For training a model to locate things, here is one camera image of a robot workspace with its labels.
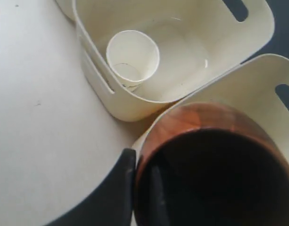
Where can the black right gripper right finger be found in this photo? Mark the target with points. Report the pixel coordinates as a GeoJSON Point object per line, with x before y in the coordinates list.
{"type": "Point", "coordinates": [159, 213]}

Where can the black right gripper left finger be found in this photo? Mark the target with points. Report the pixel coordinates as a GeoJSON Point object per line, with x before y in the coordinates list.
{"type": "Point", "coordinates": [110, 204]}

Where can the brown wooden cup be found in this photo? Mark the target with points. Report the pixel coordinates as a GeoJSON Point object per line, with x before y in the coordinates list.
{"type": "Point", "coordinates": [218, 167]}

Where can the white paper cup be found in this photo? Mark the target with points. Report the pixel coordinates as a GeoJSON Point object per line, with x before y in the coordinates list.
{"type": "Point", "coordinates": [133, 57]}

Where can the cream bin middle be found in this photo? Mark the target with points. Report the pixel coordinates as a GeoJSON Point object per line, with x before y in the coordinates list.
{"type": "Point", "coordinates": [198, 40]}

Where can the cream bin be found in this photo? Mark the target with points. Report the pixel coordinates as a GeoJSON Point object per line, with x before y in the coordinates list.
{"type": "Point", "coordinates": [260, 89]}
{"type": "Point", "coordinates": [198, 40]}

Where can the cream bin right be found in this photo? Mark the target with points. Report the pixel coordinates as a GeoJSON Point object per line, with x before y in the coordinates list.
{"type": "Point", "coordinates": [260, 89]}

